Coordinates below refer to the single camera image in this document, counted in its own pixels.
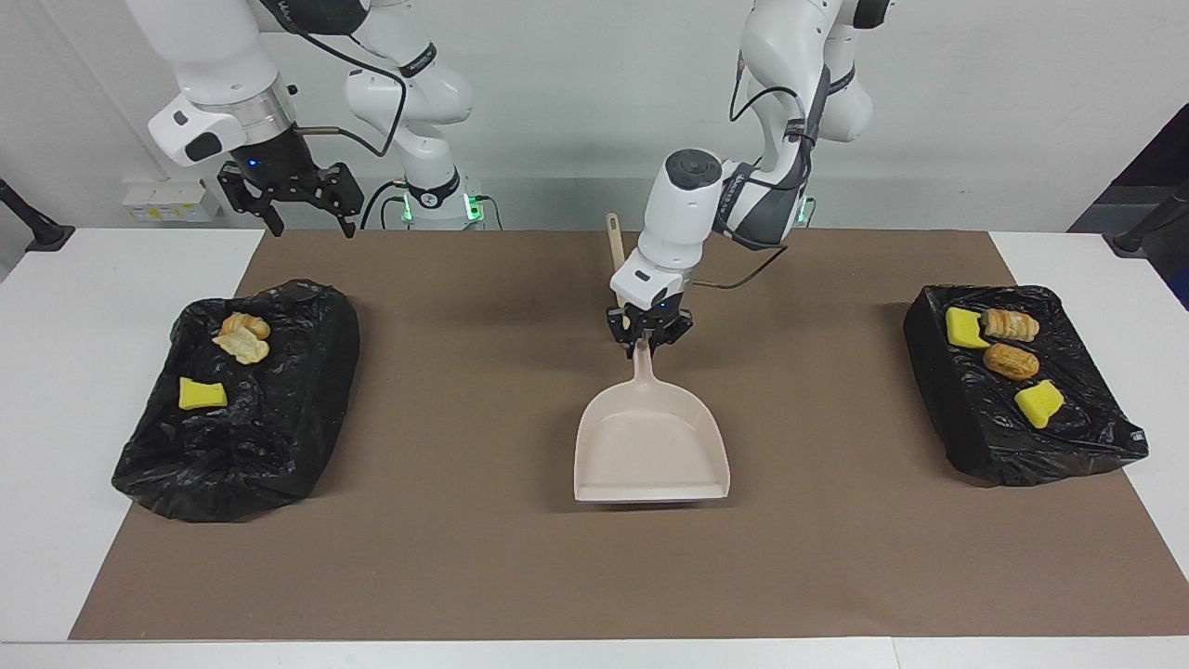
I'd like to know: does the brown table mat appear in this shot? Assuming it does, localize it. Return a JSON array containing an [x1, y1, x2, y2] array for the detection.
[[68, 230, 1189, 642]]

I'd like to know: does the pale bread chunk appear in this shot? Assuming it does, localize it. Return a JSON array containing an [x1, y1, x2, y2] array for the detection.
[[212, 332, 271, 366]]

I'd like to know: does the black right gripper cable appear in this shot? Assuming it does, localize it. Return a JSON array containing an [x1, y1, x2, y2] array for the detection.
[[260, 0, 410, 159]]

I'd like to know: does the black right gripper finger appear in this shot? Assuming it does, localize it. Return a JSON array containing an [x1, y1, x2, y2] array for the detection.
[[299, 162, 365, 241], [216, 165, 285, 239]]

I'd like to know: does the green yellow sponge chunk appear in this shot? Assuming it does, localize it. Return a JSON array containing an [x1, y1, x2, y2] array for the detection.
[[177, 376, 229, 412]]

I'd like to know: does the white power strip box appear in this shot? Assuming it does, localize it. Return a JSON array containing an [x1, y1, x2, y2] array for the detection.
[[123, 181, 224, 225]]

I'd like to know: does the yellow green sponge wedge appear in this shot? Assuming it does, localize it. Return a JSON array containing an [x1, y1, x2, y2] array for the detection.
[[945, 307, 991, 350]]

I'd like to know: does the dark panel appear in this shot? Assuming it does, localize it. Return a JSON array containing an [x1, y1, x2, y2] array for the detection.
[[1066, 100, 1189, 312]]

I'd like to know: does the black base cable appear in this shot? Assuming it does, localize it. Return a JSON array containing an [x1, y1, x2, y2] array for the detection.
[[359, 179, 410, 230]]

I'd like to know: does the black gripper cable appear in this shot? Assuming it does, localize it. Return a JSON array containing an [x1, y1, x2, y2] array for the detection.
[[260, 0, 410, 159], [692, 51, 817, 292]]

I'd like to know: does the brown bread nugget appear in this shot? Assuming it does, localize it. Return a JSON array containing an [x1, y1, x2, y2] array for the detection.
[[983, 342, 1041, 382]]

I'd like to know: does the beige plastic dustpan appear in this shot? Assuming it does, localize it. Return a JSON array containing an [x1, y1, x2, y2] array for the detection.
[[573, 336, 732, 505]]

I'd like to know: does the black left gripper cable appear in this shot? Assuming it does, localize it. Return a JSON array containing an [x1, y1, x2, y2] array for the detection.
[[692, 51, 817, 292]]

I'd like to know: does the black stand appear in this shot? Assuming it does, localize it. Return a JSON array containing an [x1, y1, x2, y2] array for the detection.
[[1104, 181, 1189, 256], [0, 177, 77, 254]]

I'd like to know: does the yellow notched sponge piece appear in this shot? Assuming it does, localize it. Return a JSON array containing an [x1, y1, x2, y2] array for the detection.
[[1013, 379, 1066, 430]]

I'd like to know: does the crumpled black bag bin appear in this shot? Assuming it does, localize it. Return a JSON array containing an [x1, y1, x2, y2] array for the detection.
[[111, 277, 363, 523]]

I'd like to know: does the boxy black bag bin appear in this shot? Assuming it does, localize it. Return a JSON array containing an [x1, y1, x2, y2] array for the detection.
[[903, 283, 1150, 487]]

